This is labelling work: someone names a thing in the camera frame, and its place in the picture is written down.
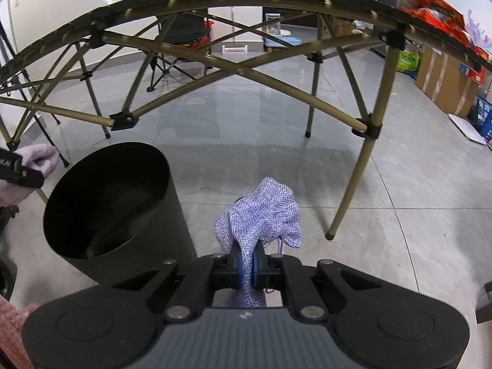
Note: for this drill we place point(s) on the blue printed box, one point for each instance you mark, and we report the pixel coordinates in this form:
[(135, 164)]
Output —
[(485, 117)]

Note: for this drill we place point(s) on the red snack packet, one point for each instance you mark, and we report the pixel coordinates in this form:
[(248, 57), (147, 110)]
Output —
[(434, 11)]

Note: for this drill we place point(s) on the black folding chair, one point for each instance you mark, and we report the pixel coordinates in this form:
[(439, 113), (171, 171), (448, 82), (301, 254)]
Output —
[(184, 30)]

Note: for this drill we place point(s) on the person's pink fleece clothing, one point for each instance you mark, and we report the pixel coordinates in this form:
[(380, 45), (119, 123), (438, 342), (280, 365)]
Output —
[(15, 334)]

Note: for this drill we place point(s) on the brown cardboard boxes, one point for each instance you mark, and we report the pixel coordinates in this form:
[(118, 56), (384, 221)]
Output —
[(442, 77)]

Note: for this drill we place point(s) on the purple mesh pouch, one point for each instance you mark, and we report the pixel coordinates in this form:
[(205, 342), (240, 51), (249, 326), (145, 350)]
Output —
[(265, 207)]

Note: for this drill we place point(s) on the lavender fuzzy cloth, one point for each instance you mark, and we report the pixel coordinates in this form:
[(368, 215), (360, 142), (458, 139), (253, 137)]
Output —
[(44, 159)]

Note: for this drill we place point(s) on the white mop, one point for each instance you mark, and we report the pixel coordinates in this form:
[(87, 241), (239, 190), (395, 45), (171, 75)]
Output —
[(233, 49)]

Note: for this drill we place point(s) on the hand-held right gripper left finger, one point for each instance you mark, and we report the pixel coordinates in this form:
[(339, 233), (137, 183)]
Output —
[(241, 265)]

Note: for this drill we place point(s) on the black round bin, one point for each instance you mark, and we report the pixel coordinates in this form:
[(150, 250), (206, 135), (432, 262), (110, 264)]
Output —
[(115, 200)]

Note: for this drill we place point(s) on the white flat scale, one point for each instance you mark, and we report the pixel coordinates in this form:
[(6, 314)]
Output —
[(467, 127)]

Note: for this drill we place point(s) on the green bag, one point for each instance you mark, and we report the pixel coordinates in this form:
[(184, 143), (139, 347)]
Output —
[(408, 60)]

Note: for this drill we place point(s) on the tan folding table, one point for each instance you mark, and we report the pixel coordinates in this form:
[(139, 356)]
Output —
[(230, 67)]

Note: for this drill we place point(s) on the black tripod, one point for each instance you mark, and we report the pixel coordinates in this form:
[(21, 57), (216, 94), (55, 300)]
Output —
[(50, 130)]

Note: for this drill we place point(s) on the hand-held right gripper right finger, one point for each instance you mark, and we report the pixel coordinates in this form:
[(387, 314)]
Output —
[(256, 267)]

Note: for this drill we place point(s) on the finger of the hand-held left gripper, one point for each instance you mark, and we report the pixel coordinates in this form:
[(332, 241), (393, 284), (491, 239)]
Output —
[(19, 173)]

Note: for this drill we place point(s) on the blue pet feeder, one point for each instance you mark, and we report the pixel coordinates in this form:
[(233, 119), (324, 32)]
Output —
[(282, 34)]

